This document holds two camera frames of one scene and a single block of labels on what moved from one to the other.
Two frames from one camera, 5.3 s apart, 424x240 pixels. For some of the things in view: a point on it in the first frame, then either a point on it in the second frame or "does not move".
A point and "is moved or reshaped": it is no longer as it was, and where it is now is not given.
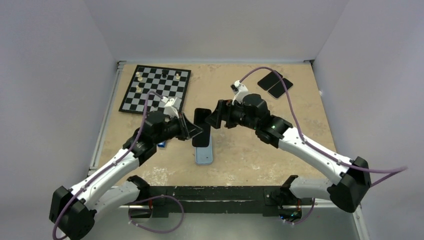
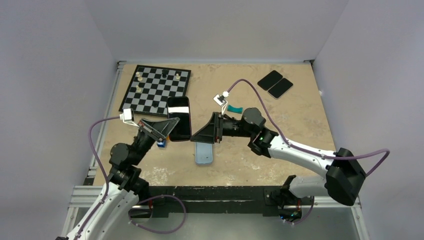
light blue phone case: (204, 155) does not move
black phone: (269, 80) does not move
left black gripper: (184, 124) to (161, 128)
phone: (203, 139) is moved or reshaped
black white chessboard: (169, 82) does not move
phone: (278, 89) does not move
